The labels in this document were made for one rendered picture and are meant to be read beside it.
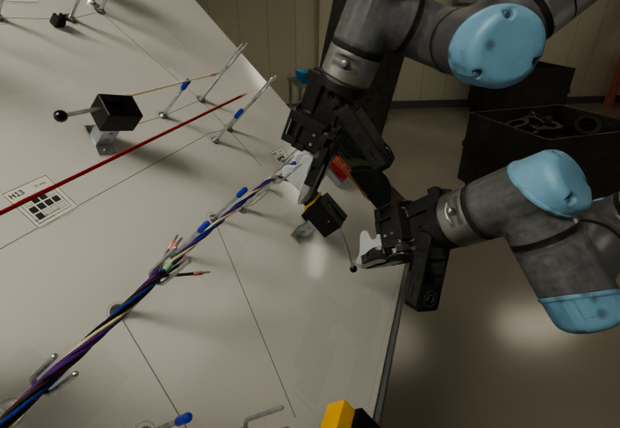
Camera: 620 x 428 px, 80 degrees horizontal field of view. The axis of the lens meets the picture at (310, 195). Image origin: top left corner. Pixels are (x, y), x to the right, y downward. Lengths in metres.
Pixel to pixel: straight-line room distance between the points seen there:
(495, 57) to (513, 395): 1.66
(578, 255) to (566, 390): 1.60
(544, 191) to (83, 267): 0.48
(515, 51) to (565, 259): 0.22
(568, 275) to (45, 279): 0.53
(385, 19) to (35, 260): 0.47
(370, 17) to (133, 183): 0.37
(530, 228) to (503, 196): 0.04
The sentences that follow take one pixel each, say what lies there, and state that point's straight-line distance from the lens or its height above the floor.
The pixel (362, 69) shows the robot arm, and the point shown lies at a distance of 0.52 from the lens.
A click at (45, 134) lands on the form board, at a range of 0.55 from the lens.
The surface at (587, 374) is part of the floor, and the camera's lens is 2.16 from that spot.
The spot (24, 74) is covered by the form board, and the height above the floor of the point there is 1.35.
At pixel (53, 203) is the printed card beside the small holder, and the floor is 1.23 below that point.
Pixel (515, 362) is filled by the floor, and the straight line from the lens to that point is 2.05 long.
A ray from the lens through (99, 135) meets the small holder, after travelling 0.55.
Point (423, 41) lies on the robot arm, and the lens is 0.52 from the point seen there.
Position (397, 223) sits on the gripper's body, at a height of 1.14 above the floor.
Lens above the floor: 1.42
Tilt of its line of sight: 27 degrees down
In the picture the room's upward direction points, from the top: straight up
